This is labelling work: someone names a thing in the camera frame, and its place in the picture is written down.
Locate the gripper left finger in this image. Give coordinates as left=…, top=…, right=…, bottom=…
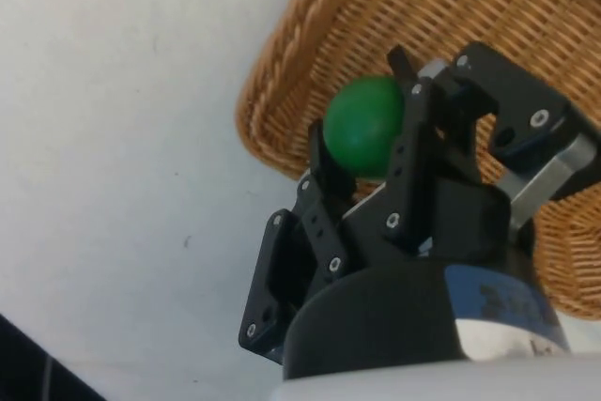
left=239, top=120, right=359, bottom=356

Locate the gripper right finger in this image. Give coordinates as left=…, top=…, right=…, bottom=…
left=381, top=41, right=601, bottom=245

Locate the green ball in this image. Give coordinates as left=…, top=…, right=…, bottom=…
left=323, top=75, right=406, bottom=181

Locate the brown wicker basket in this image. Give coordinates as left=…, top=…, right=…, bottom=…
left=234, top=0, right=601, bottom=322

